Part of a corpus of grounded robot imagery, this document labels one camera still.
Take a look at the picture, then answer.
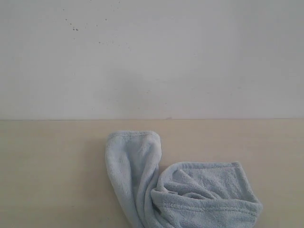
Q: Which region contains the light blue fleece towel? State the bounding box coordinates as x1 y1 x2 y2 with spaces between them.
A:
105 131 263 228

